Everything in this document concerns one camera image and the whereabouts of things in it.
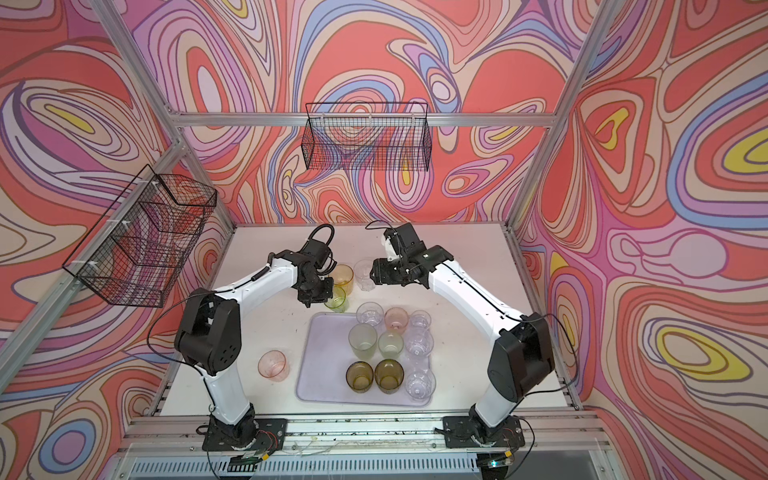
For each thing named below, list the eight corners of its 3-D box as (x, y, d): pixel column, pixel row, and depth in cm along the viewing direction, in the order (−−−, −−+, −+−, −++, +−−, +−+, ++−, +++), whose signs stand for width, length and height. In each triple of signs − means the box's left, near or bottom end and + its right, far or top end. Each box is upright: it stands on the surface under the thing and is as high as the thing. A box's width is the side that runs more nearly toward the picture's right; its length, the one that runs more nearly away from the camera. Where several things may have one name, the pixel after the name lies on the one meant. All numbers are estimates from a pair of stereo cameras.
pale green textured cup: (378, 358, 86) (378, 348, 80) (379, 341, 89) (378, 330, 83) (402, 358, 86) (403, 348, 80) (402, 341, 89) (403, 330, 83)
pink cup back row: (384, 333, 93) (384, 322, 87) (384, 318, 96) (384, 306, 90) (407, 333, 93) (408, 322, 87) (406, 318, 96) (407, 306, 90)
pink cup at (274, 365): (263, 382, 83) (254, 374, 78) (269, 358, 87) (261, 349, 82) (288, 382, 83) (281, 374, 78) (293, 358, 87) (286, 349, 82)
